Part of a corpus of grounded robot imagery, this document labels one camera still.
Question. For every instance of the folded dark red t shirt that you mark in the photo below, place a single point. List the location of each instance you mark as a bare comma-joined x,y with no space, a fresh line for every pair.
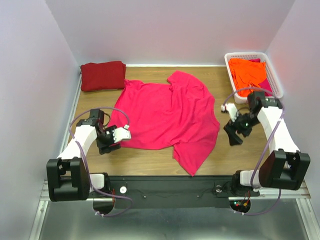
103,76

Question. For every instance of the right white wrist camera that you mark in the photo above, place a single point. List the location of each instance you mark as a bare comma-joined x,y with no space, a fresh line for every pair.
231,109

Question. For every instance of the magenta t shirt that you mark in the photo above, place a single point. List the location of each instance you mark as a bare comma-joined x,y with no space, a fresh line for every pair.
179,114

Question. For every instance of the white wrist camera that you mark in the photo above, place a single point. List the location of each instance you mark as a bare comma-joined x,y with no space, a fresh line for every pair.
120,134
231,109

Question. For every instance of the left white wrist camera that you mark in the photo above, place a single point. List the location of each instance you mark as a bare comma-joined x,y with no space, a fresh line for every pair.
120,134

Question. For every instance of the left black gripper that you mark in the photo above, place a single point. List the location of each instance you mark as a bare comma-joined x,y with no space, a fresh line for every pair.
106,145

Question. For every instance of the orange t shirt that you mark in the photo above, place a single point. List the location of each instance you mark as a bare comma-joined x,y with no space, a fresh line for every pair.
246,73

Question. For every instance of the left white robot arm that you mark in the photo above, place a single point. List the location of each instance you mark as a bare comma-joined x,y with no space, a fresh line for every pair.
68,175

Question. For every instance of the white plastic basket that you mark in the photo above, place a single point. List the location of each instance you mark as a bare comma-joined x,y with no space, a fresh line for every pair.
241,96

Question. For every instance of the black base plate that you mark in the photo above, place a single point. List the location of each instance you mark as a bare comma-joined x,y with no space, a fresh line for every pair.
175,192

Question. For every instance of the dark pink t shirt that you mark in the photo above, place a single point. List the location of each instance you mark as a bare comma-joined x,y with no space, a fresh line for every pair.
264,84

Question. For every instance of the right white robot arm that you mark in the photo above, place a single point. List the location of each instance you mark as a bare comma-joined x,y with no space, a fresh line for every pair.
281,165

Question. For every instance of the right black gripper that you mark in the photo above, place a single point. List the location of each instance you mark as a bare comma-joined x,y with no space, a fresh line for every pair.
235,128

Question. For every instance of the aluminium rail frame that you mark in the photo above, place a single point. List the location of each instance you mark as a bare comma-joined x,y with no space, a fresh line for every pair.
281,214

